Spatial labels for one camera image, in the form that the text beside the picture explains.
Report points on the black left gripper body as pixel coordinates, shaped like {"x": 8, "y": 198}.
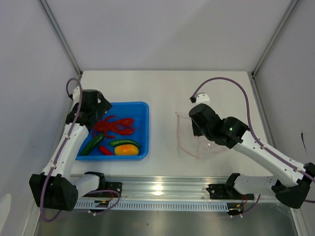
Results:
{"x": 102, "y": 107}

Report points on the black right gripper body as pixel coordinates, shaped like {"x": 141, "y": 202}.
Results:
{"x": 201, "y": 132}

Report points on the red toy lobster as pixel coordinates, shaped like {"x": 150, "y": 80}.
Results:
{"x": 122, "y": 127}

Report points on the clear pink zip top bag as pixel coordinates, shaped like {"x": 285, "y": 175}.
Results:
{"x": 197, "y": 147}

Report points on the blue plastic bin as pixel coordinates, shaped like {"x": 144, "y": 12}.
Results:
{"x": 140, "y": 112}

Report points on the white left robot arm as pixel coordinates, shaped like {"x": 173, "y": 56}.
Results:
{"x": 52, "y": 188}

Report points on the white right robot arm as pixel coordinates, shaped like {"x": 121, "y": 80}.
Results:
{"x": 289, "y": 182}

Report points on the dark green toy cucumber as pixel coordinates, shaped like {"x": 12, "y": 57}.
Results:
{"x": 91, "y": 145}

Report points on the green toy chili pepper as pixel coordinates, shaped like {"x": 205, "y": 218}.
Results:
{"x": 116, "y": 143}

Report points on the red toy chili pepper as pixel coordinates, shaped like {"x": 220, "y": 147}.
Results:
{"x": 105, "y": 151}

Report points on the orange yellow toy mango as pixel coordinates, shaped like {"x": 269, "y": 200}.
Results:
{"x": 127, "y": 149}

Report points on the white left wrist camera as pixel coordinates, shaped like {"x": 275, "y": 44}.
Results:
{"x": 75, "y": 95}

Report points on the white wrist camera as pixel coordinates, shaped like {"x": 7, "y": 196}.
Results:
{"x": 200, "y": 98}
{"x": 75, "y": 95}

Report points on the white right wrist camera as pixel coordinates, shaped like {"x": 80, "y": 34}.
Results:
{"x": 200, "y": 98}

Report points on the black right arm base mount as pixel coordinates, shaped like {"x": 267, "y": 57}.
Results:
{"x": 221, "y": 191}

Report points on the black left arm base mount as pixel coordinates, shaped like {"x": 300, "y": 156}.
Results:
{"x": 115, "y": 186}

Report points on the slotted white cable duct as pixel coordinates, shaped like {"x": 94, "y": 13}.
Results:
{"x": 152, "y": 205}

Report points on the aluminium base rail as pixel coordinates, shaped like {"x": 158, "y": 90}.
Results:
{"x": 158, "y": 188}

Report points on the left aluminium frame post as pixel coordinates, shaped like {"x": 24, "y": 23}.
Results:
{"x": 60, "y": 35}

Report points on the aluminium frame post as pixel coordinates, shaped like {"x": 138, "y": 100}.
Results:
{"x": 279, "y": 30}
{"x": 60, "y": 35}

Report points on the right aluminium frame post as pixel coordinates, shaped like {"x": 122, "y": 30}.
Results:
{"x": 279, "y": 30}

